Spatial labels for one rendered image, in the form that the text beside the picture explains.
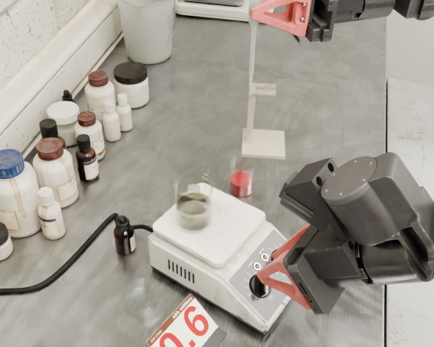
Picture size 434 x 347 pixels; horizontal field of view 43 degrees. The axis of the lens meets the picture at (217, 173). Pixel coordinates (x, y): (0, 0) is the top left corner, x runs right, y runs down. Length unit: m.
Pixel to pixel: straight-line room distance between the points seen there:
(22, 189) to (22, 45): 0.34
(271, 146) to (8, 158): 0.46
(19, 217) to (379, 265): 0.54
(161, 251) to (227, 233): 0.10
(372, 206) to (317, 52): 0.92
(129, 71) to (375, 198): 0.73
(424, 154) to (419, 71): 1.15
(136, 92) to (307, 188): 0.66
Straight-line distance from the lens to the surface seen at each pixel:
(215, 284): 0.74
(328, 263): 0.56
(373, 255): 0.54
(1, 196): 0.85
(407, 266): 0.53
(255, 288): 0.74
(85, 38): 1.22
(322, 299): 0.59
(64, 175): 0.90
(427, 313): 0.84
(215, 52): 1.35
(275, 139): 1.06
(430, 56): 2.22
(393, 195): 0.49
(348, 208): 0.49
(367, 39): 1.48
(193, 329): 0.74
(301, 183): 0.53
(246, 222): 0.77
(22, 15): 1.08
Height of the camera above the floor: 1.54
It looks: 41 degrees down
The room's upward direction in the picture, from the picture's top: 2 degrees clockwise
